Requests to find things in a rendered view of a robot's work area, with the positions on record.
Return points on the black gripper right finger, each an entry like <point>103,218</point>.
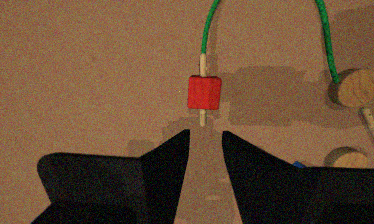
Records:
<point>269,190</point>

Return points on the round wooden disc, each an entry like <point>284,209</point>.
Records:
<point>346,157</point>

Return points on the green string with thin wooden stick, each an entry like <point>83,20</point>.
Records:
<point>326,29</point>

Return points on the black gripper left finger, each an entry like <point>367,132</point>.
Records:
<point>151,184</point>

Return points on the small blue block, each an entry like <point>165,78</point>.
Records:
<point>298,164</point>

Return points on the round wooden button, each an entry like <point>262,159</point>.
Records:
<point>354,88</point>

